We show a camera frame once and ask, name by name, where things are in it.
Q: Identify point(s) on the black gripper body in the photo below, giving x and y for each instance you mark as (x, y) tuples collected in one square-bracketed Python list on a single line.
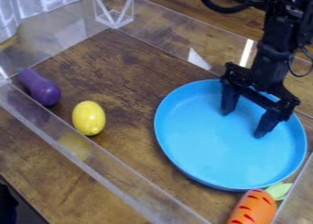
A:
[(263, 80)]

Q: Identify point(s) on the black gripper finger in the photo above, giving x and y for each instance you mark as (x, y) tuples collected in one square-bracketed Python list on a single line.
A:
[(229, 97), (272, 118)]

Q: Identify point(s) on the orange toy carrot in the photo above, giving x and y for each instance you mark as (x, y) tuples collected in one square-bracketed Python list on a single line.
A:
[(257, 206)]

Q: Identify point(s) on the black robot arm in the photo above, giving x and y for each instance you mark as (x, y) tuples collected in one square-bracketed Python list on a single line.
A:
[(288, 32)]

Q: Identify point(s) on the blue plastic plate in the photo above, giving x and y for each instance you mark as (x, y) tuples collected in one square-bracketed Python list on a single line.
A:
[(213, 146)]

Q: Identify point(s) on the yellow toy lemon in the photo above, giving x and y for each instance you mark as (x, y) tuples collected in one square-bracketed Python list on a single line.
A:
[(89, 118)]

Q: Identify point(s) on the purple toy eggplant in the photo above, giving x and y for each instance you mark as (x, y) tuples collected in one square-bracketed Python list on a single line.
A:
[(45, 90)]

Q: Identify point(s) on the clear acrylic enclosure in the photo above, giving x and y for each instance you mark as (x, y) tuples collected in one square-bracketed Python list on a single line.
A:
[(122, 53)]

